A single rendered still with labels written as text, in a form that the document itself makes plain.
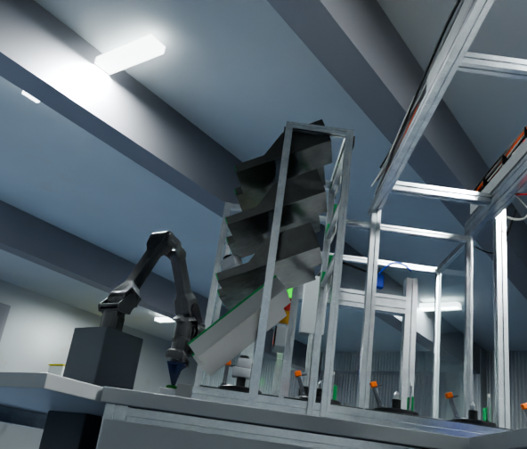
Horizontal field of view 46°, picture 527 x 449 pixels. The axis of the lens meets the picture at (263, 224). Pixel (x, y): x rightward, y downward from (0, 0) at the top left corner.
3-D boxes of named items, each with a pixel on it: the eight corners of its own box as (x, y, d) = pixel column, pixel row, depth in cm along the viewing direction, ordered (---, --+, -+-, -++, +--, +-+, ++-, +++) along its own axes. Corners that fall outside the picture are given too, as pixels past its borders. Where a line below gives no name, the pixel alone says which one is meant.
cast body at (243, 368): (231, 375, 196) (235, 353, 199) (231, 377, 200) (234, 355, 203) (257, 379, 196) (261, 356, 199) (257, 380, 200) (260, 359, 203)
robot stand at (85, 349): (56, 399, 168) (74, 327, 176) (95, 408, 179) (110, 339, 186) (89, 401, 161) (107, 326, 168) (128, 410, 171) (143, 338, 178)
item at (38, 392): (-130, 380, 153) (-126, 369, 154) (133, 432, 218) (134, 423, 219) (43, 388, 113) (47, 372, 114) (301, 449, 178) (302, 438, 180)
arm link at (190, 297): (167, 234, 197) (188, 229, 206) (148, 237, 201) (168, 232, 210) (183, 323, 199) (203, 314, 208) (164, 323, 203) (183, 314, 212)
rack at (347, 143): (241, 415, 142) (283, 118, 172) (240, 428, 175) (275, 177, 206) (333, 428, 141) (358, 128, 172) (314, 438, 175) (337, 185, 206)
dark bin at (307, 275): (219, 297, 174) (212, 273, 177) (227, 310, 186) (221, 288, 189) (313, 265, 174) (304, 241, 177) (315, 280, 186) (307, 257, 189)
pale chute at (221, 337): (197, 357, 153) (187, 343, 154) (208, 367, 164) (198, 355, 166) (286, 287, 157) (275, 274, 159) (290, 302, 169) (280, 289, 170)
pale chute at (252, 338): (200, 367, 166) (190, 355, 168) (210, 376, 178) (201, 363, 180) (282, 303, 171) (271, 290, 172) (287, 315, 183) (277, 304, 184)
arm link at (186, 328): (183, 313, 201) (200, 320, 208) (170, 313, 204) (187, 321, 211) (179, 333, 199) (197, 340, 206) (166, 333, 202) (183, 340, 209)
